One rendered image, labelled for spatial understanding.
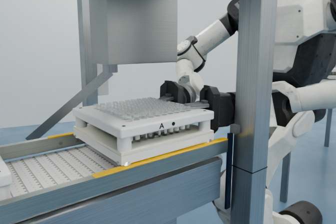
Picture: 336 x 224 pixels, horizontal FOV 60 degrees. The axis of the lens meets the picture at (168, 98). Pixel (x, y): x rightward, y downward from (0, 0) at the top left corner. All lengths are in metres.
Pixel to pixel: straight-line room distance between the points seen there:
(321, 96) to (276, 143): 0.27
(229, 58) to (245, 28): 4.45
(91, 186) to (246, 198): 0.39
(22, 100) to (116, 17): 3.61
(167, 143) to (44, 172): 0.26
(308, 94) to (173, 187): 0.43
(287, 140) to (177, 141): 0.52
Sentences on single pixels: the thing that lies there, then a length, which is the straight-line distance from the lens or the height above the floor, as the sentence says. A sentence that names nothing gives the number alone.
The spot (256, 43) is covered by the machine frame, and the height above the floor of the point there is 1.06.
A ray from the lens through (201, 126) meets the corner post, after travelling 0.68.
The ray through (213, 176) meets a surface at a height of 0.75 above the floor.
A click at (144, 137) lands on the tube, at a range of 0.61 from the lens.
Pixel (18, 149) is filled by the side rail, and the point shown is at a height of 0.82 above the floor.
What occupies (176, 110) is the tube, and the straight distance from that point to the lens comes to 0.65.
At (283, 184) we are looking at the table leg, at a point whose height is 0.13.
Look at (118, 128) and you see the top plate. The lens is 0.54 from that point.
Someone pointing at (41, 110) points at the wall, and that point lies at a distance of 4.30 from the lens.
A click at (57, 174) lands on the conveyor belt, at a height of 0.80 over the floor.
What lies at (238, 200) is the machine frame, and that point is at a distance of 0.78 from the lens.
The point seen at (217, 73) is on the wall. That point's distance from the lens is 5.02.
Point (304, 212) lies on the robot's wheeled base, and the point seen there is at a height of 0.35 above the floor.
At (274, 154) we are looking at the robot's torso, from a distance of 1.06.
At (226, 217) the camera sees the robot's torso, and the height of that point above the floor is 0.46.
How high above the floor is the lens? 1.05
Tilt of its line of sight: 10 degrees down
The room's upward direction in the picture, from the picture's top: straight up
